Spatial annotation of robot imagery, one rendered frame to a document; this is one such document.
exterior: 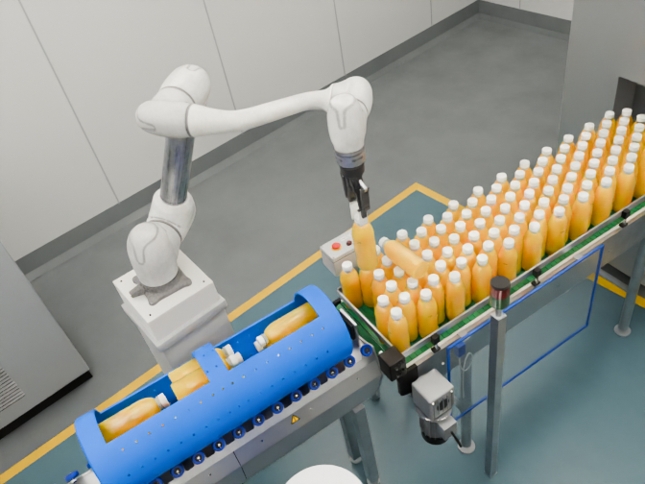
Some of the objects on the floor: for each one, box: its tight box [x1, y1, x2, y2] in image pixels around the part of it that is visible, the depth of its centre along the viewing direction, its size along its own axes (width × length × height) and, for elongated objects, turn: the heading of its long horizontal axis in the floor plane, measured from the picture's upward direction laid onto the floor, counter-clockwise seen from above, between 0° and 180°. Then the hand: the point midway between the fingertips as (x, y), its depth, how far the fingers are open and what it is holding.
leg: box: [340, 411, 362, 464], centre depth 271 cm, size 6×6×63 cm
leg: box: [350, 403, 379, 484], centre depth 262 cm, size 6×6×63 cm
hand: (358, 213), depth 196 cm, fingers closed on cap, 4 cm apart
